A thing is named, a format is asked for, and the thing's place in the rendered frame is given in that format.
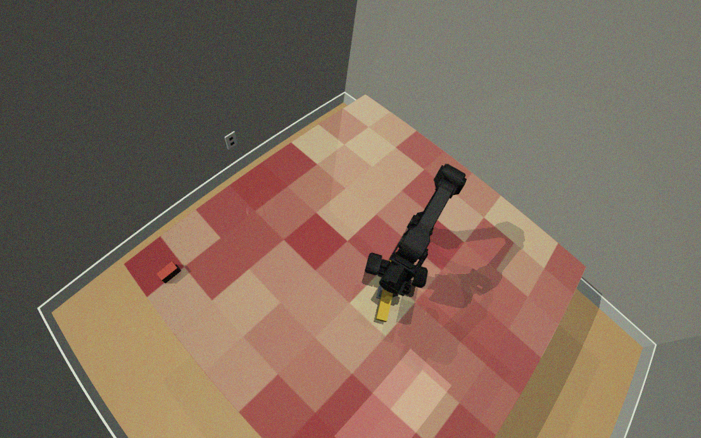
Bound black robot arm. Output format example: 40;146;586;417
379;164;467;296

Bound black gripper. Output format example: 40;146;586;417
365;253;428;288

